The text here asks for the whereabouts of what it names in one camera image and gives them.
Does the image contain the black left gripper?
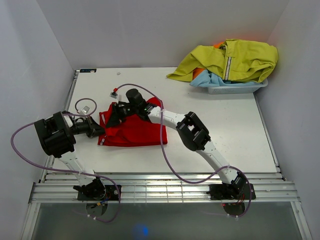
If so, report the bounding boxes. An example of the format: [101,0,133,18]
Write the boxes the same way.
[71,115,108,138]

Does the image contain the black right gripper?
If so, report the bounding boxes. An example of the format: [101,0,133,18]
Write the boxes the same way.
[105,103,138,129]

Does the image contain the red trousers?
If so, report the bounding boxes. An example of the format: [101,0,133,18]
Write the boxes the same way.
[98,102,161,147]

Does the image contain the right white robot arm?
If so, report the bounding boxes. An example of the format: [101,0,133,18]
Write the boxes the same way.
[105,88,254,201]

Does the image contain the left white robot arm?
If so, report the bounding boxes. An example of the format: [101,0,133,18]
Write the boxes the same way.
[33,111,107,200]

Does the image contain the yellow-green trousers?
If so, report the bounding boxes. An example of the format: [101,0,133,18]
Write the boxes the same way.
[166,39,279,83]

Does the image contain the dark label sticker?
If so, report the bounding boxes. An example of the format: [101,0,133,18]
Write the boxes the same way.
[79,68,97,73]

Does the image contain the orange garment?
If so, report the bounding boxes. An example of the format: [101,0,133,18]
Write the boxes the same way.
[192,41,224,80]

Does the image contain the light blue garment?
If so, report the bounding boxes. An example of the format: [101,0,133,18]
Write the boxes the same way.
[189,69,262,88]

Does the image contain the white plastic basket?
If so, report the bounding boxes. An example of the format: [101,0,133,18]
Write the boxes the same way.
[207,78,268,95]

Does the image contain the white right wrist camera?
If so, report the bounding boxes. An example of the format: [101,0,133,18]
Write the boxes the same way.
[109,88,122,101]

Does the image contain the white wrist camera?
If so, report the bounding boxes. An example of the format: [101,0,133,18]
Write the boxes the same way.
[77,106,91,117]
[109,88,122,101]

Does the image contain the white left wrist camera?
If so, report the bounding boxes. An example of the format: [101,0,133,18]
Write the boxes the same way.
[77,106,91,117]

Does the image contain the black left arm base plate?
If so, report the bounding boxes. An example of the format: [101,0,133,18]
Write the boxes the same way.
[76,184,122,201]

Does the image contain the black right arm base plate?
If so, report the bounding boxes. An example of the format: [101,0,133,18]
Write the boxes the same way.
[206,183,257,200]

